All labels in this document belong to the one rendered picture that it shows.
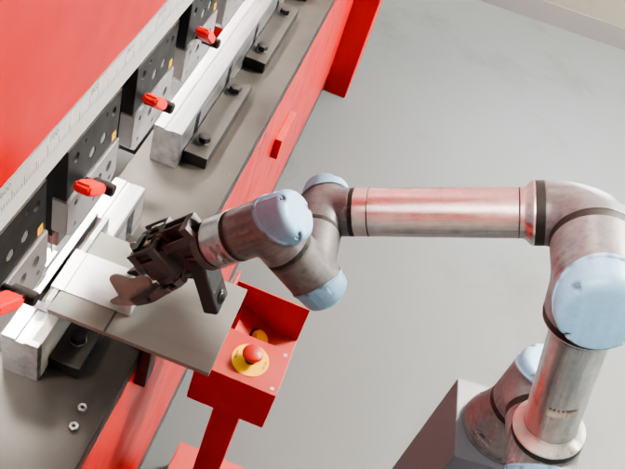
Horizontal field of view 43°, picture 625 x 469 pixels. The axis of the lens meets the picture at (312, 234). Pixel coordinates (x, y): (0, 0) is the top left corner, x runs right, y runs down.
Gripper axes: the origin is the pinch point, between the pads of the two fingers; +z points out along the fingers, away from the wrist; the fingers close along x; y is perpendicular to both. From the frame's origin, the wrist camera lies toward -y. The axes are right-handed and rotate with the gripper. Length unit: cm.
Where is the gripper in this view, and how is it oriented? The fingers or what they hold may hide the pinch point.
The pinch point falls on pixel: (128, 288)
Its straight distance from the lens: 127.2
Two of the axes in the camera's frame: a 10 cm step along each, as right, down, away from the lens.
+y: -5.5, -7.0, -4.6
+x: -2.4, 6.6, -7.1
